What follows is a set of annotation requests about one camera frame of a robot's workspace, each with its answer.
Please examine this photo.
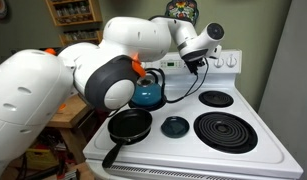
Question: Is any blue kettle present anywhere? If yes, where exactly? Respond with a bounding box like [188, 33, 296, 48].
[130, 67, 167, 108]

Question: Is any orange clip on arm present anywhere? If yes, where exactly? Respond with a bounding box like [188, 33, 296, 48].
[44, 47, 57, 56]
[131, 53, 147, 78]

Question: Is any wooden spice shelf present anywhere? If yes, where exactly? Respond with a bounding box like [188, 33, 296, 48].
[45, 0, 104, 27]
[58, 29, 104, 47]

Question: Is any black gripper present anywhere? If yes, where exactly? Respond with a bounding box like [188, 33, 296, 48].
[183, 49, 210, 75]

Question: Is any black burner under kettle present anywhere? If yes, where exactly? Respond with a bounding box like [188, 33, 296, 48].
[127, 94, 168, 112]

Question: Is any black frying pan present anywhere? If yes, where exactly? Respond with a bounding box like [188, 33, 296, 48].
[101, 108, 154, 169]

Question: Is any small black pot lid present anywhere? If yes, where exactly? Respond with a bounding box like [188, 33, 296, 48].
[160, 115, 191, 139]

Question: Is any yellow box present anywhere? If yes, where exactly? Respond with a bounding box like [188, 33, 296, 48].
[25, 148, 60, 171]

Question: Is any small black coil burner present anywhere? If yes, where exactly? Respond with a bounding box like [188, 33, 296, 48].
[198, 90, 235, 109]

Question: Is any large black coil burner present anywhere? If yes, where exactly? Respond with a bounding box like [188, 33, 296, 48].
[193, 111, 259, 155]

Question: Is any wooden table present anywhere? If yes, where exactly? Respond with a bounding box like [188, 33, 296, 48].
[46, 94, 93, 164]

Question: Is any white burner knob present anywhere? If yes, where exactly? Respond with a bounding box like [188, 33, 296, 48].
[213, 56, 225, 69]
[225, 54, 238, 69]

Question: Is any colourful decorative wall plate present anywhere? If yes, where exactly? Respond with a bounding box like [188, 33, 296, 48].
[164, 0, 200, 26]

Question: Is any white electric stove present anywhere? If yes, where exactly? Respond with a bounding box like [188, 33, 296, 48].
[82, 49, 305, 180]

